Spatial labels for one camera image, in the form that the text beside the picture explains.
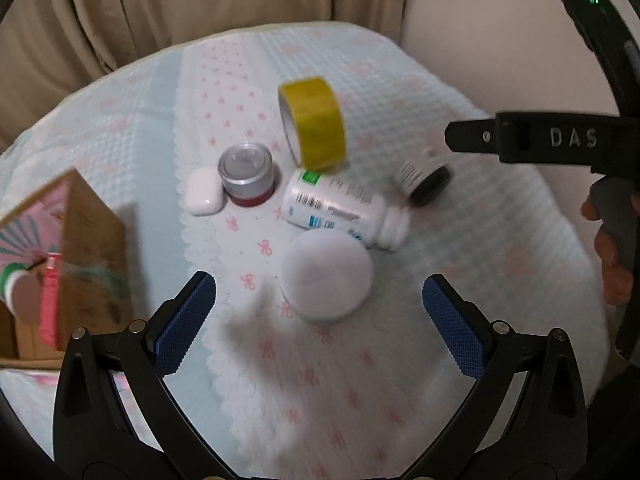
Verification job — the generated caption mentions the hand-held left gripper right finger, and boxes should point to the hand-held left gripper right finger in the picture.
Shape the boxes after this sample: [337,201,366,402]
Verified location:
[400,273,589,480]

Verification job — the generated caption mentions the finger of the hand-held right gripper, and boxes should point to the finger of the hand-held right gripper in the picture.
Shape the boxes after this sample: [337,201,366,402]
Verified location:
[444,118,501,157]

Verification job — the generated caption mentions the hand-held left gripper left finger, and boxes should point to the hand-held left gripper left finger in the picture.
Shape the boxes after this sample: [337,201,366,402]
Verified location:
[52,270,237,480]

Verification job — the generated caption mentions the small bottle with black cap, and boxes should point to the small bottle with black cap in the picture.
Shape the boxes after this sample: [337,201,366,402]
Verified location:
[393,149,452,207]

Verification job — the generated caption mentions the person's right hand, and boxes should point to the person's right hand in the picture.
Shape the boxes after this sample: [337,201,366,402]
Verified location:
[581,194,627,307]

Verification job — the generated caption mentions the cardboard box with printed flap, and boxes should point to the cardboard box with printed flap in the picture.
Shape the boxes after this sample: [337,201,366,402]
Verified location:
[0,167,139,374]

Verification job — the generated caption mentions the white earbud case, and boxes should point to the white earbud case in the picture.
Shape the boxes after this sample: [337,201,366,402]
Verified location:
[182,167,226,217]

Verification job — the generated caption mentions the white cloth with pink bows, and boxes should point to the white cloth with pink bows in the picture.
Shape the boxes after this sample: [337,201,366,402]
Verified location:
[172,35,591,480]

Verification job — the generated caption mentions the white round lid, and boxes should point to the white round lid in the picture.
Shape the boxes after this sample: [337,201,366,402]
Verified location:
[280,231,373,323]

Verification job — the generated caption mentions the pink tube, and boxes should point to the pink tube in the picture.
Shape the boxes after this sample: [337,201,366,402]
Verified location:
[39,254,64,349]

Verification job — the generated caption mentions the white pill bottle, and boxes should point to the white pill bottle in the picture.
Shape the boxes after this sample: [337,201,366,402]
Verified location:
[282,169,411,252]

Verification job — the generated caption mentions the silver and red round tin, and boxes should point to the silver and red round tin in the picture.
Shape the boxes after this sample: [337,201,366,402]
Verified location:
[217,143,277,208]

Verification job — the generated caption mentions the yellow tape roll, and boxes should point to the yellow tape roll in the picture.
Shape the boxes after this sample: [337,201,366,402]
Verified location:
[277,76,348,173]

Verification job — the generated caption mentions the white bottle with green band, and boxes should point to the white bottle with green band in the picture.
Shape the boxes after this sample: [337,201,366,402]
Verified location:
[0,260,43,322]

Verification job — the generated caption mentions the beige curtain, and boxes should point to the beige curtain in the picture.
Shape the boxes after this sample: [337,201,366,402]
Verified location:
[0,0,417,153]

